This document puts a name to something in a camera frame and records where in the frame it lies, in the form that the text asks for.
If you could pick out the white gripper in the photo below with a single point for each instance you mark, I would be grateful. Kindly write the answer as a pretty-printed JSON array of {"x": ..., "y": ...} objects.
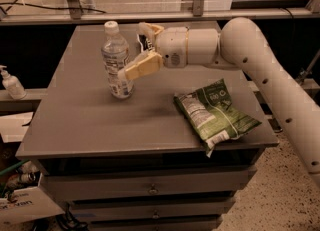
[{"x": 172, "y": 46}]

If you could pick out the clear plastic water bottle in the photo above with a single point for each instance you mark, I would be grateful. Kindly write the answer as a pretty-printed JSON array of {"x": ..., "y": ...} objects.
[{"x": 115, "y": 54}]

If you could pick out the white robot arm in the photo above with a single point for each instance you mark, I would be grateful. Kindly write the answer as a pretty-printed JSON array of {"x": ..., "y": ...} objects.
[{"x": 239, "y": 44}]

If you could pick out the white pump dispenser bottle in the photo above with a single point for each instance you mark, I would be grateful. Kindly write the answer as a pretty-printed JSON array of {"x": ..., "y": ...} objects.
[{"x": 12, "y": 84}]

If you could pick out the dark blue snack bag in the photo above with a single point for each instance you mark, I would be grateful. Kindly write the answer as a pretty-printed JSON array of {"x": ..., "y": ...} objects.
[{"x": 145, "y": 43}]

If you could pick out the green chip bag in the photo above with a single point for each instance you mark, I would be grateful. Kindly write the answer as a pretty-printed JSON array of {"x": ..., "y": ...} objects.
[{"x": 213, "y": 117}]

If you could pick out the grey drawer cabinet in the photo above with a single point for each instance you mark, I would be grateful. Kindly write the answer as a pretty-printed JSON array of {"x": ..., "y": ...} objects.
[{"x": 137, "y": 164}]

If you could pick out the white paper sheet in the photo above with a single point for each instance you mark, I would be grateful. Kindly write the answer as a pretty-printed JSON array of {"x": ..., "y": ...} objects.
[{"x": 13, "y": 127}]

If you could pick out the white cardboard box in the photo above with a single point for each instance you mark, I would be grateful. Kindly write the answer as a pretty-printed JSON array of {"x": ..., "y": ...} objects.
[{"x": 23, "y": 199}]

